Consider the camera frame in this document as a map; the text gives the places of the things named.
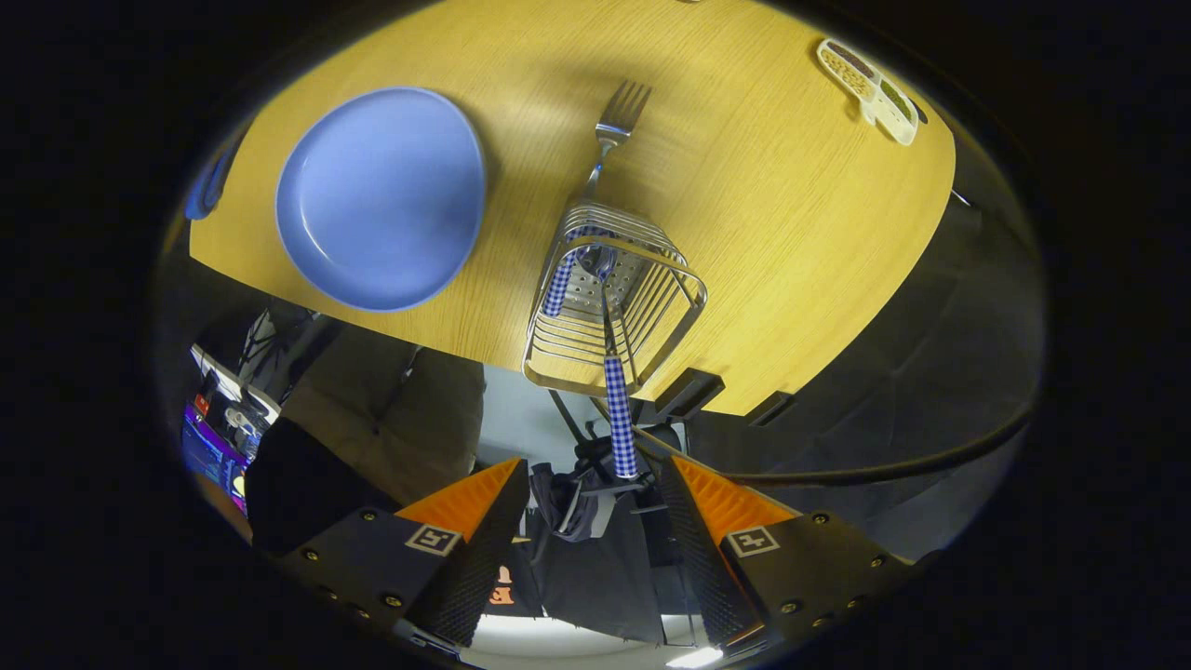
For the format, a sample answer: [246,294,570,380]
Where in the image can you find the blue folded cloth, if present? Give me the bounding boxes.
[183,140,245,221]

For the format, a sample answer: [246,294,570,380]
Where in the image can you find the white divided snack tray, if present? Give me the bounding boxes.
[817,37,920,147]

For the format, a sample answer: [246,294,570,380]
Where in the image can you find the glowing screen device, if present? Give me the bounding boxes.
[181,344,280,513]

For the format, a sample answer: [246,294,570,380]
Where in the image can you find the metal wire basket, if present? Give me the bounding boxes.
[522,199,708,398]

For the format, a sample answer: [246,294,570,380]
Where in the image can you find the person's khaki trousers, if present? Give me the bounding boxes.
[279,321,487,508]

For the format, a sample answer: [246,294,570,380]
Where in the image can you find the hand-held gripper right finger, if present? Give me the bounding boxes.
[657,454,917,652]

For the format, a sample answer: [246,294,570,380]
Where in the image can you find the black cable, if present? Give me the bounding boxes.
[642,400,1038,487]

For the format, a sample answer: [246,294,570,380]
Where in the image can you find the black table bracket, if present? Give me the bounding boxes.
[747,391,797,427]
[654,368,726,422]

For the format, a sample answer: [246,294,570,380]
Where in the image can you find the dark grey cloth bundle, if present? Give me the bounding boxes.
[530,463,606,543]

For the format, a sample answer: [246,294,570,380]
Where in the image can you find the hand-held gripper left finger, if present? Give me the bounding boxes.
[279,457,531,650]

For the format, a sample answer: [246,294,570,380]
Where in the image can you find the fork with blue checked handle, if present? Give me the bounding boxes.
[542,79,653,318]

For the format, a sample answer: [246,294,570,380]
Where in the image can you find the blue round plate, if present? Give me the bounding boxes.
[275,87,488,313]

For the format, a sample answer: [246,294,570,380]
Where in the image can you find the spoon with blue checked handle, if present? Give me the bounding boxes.
[591,237,640,480]

